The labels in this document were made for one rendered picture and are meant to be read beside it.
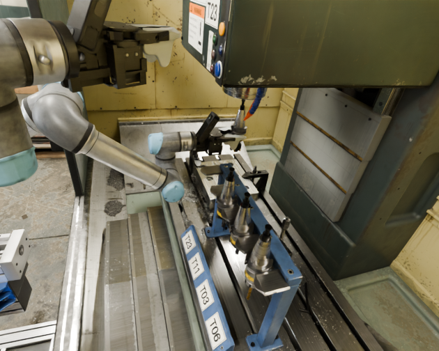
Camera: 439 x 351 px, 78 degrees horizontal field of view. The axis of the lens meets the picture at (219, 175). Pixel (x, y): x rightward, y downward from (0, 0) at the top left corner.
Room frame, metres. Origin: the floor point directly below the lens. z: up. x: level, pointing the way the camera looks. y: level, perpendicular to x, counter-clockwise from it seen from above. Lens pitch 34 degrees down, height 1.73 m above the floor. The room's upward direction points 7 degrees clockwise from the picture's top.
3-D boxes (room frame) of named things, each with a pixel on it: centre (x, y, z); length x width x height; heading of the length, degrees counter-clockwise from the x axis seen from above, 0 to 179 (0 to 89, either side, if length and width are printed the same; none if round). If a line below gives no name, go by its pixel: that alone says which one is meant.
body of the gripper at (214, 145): (0.93, 0.07, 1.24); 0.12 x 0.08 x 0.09; 114
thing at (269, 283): (0.37, -0.14, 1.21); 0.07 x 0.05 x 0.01; 112
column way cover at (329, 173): (1.15, -0.46, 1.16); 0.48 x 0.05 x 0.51; 22
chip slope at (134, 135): (1.60, 0.21, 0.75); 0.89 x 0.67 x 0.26; 112
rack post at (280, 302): (0.39, -0.19, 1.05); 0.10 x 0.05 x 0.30; 112
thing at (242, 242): (0.47, -0.09, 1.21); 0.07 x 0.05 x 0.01; 112
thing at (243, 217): (0.52, -0.07, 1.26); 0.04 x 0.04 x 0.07
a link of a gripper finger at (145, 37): (0.45, 0.14, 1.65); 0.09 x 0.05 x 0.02; 142
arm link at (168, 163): (0.85, 0.20, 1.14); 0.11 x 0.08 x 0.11; 23
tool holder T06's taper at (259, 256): (0.42, -0.11, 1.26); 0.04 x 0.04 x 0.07
